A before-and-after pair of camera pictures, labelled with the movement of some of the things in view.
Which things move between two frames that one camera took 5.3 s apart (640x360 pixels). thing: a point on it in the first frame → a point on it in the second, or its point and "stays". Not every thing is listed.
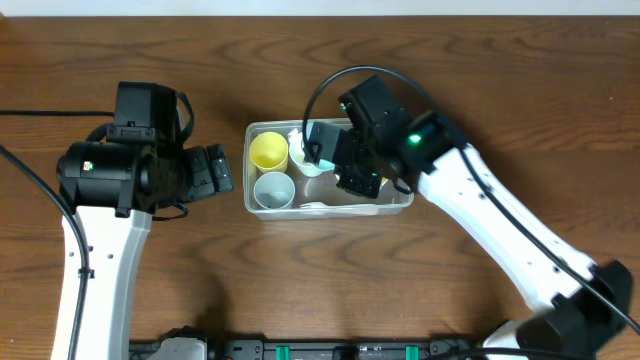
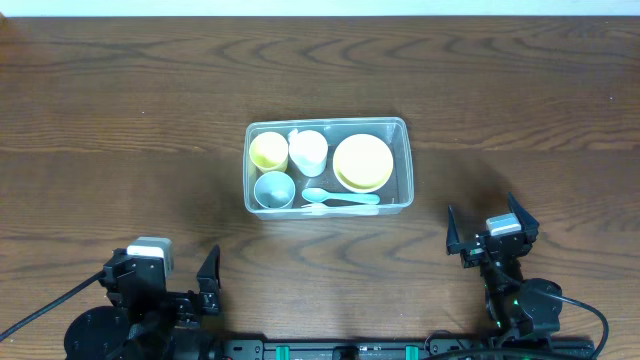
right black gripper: (360, 179) → (493, 244)
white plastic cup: (296, 156) stays
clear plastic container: (279, 184) stays
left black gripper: (218, 168) → (187, 304)
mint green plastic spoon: (326, 165) → (314, 195)
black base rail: (188, 344) stays
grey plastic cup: (274, 190) stays
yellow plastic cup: (269, 151) stays
